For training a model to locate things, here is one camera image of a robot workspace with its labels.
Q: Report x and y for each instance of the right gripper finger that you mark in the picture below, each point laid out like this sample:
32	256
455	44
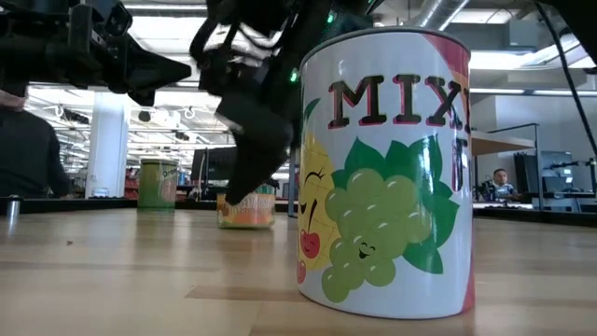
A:
261	144

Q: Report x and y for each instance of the short green orange can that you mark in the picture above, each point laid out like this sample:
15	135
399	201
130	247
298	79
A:
247	214

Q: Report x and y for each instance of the tall green oranges can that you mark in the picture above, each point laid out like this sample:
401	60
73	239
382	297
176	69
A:
156	186

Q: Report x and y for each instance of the mixed fruit can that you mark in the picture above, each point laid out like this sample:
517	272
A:
387	186

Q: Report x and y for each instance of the black computer monitor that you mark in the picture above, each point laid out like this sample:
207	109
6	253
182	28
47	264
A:
210	163

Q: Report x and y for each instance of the white square pillar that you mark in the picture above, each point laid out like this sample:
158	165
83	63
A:
107	149

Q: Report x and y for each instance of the red cabinet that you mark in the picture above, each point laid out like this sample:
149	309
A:
131	184

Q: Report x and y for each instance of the person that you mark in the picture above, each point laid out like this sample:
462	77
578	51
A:
501	186
28	154

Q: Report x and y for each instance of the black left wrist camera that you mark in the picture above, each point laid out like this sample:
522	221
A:
112	21

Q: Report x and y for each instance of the small metal post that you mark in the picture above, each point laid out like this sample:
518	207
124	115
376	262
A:
14	207

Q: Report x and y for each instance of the wooden shelf black frame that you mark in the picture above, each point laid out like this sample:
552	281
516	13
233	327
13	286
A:
499	142

